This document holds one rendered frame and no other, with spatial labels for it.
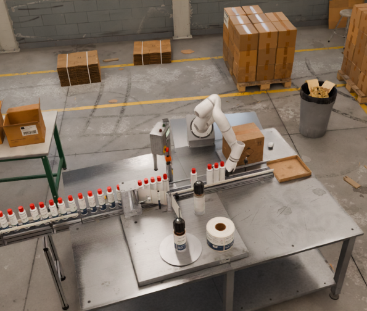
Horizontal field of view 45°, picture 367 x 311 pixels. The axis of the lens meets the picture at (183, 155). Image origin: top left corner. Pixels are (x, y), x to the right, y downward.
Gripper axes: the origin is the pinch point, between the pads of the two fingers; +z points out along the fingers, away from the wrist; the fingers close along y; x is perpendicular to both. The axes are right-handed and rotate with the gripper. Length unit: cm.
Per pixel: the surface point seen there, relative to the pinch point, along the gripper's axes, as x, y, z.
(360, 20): 268, -238, -104
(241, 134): 16.0, -27.0, -24.6
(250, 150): 24.9, -17.2, -15.2
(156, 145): -69, -2, -21
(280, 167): 53, -5, -8
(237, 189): 9.2, 9.1, 8.7
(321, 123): 192, -131, 6
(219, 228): -28, 58, 7
